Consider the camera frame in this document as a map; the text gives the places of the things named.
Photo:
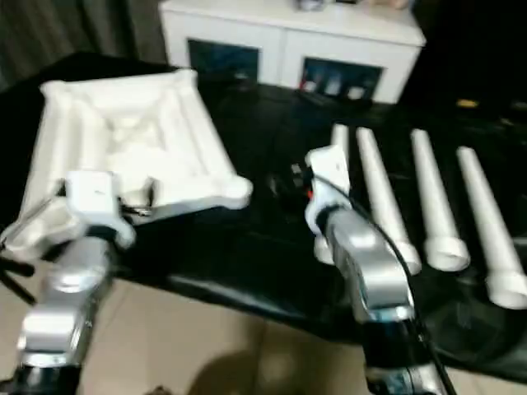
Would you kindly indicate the white plastic table top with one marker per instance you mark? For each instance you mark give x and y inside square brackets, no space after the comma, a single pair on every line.
[123,123]

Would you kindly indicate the white plastic table leg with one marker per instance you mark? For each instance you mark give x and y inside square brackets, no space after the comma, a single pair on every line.
[341,138]
[490,222]
[436,197]
[383,189]

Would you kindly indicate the white cabinet with glass doors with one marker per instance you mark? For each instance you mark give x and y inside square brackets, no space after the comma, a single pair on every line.
[288,45]

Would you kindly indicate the small silver object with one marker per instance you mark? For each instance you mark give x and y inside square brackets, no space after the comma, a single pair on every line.
[312,4]

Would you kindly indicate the grey curtain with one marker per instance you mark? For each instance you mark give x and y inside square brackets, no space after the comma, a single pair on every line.
[62,29]

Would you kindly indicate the black mat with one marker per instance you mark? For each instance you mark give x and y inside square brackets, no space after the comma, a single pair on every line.
[255,255]

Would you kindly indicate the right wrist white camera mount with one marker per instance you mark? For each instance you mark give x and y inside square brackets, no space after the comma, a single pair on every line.
[329,164]

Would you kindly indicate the small yellow object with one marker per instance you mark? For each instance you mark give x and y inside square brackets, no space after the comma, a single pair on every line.
[468,103]

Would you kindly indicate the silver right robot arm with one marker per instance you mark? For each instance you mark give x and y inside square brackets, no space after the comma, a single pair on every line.
[366,255]

